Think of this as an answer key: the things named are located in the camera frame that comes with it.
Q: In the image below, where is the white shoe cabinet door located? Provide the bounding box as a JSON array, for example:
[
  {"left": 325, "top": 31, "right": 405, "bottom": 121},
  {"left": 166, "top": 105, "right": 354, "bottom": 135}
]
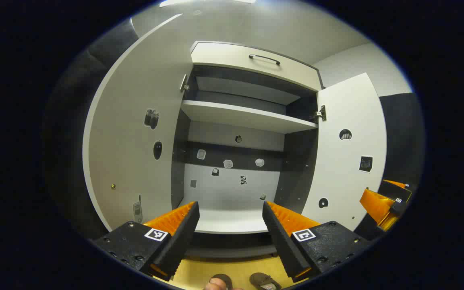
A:
[
  {"left": 83, "top": 13, "right": 194, "bottom": 232},
  {"left": 301, "top": 72, "right": 387, "bottom": 232}
]

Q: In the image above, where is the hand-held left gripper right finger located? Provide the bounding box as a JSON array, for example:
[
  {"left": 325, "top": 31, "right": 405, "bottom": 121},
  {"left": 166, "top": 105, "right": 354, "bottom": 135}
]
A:
[{"left": 262, "top": 201, "right": 371, "bottom": 283}]

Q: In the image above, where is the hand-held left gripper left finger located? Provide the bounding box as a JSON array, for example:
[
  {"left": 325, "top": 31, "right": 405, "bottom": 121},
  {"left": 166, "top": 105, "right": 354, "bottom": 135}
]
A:
[{"left": 91, "top": 201, "right": 200, "bottom": 282}]

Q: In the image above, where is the black drawer handle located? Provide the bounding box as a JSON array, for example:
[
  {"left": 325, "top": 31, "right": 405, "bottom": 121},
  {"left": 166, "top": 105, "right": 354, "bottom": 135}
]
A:
[{"left": 249, "top": 54, "right": 281, "bottom": 66}]

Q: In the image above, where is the white shoe cabinet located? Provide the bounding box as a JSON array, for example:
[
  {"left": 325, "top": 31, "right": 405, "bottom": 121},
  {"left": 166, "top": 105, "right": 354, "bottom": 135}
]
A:
[{"left": 170, "top": 40, "right": 325, "bottom": 258}]

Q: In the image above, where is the brown fuzzy slipper shoe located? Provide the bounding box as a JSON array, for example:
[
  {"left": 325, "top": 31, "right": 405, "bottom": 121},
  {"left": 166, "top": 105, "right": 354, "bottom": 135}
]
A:
[
  {"left": 249, "top": 272, "right": 282, "bottom": 290},
  {"left": 210, "top": 274, "right": 233, "bottom": 289}
]

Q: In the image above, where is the ceiling light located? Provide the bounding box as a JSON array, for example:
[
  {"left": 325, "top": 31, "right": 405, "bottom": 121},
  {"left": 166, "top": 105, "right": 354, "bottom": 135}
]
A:
[{"left": 159, "top": 0, "right": 257, "bottom": 8}]

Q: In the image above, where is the white cabinet drawer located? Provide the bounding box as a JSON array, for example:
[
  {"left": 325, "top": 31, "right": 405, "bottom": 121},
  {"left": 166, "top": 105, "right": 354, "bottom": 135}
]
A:
[{"left": 190, "top": 40, "right": 323, "bottom": 92}]

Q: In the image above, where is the white cabinet shelf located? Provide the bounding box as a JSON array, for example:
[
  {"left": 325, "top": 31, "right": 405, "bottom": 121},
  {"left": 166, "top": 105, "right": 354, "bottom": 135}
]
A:
[
  {"left": 180, "top": 207, "right": 271, "bottom": 235},
  {"left": 181, "top": 99, "right": 318, "bottom": 134}
]

